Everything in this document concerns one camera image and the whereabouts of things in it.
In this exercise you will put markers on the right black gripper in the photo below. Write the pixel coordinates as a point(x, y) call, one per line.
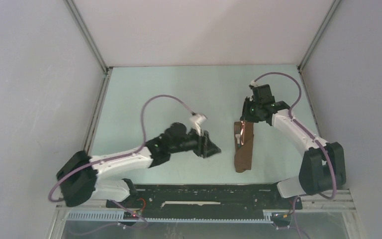
point(246, 117)

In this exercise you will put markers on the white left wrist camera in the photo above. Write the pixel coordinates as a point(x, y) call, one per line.
point(197, 120)

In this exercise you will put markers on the corner aluminium post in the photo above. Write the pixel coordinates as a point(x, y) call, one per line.
point(85, 32)
point(321, 30)

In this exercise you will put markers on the left corner aluminium post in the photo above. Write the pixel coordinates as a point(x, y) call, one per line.
point(85, 32)

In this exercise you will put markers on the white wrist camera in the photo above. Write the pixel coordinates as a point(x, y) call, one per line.
point(197, 120)
point(253, 84)

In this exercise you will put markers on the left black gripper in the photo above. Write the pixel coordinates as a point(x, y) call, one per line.
point(205, 148)

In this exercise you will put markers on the white toothed cable duct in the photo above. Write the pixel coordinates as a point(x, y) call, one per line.
point(122, 216)

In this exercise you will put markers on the brown cloth napkin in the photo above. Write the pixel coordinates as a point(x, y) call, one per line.
point(243, 155)

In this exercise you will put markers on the aluminium frame rail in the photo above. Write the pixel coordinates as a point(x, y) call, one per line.
point(342, 202)

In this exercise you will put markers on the right corner aluminium post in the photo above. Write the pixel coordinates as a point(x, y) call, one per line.
point(321, 30)

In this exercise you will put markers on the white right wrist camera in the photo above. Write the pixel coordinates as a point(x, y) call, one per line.
point(253, 84)

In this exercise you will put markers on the brown wooden knife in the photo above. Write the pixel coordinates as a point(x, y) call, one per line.
point(242, 132)

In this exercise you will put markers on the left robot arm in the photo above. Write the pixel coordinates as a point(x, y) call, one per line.
point(85, 177)

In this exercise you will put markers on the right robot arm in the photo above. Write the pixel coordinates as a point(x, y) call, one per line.
point(323, 163)

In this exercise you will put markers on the fork with dark handle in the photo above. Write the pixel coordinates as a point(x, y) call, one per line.
point(238, 133)

